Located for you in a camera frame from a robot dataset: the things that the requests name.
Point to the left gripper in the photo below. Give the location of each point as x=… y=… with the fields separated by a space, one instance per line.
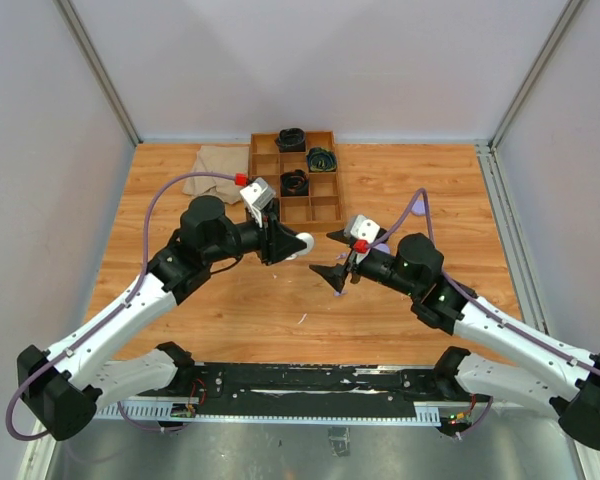
x=277 y=242

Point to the wooden compartment tray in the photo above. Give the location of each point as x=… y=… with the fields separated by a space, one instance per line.
x=303 y=169

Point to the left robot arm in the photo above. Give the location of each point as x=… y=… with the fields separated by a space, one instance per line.
x=65 y=385

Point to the white earbud case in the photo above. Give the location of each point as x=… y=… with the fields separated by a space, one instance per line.
x=308 y=241

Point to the black orange rolled tie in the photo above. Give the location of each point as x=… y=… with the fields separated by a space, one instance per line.
x=294 y=183

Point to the beige folded cloth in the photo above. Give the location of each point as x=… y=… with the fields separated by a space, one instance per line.
x=222 y=160

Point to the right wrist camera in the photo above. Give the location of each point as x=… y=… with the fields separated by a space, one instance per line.
x=360 y=227

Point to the blue yellow rolled tie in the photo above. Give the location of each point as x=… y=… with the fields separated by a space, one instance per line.
x=321 y=160

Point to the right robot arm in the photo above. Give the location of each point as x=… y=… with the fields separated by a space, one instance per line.
x=550 y=376

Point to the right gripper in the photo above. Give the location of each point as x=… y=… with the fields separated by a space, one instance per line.
x=337 y=274

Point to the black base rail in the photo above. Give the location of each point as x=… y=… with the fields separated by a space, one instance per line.
x=300 y=392

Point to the black rolled tie top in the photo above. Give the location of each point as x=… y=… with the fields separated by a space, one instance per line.
x=292 y=140

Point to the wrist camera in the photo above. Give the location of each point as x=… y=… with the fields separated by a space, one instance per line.
x=256 y=197
x=360 y=227

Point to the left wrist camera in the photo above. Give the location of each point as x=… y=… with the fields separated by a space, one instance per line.
x=256 y=197

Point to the purple earbud case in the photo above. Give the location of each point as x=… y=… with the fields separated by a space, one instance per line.
x=383 y=247
x=418 y=208

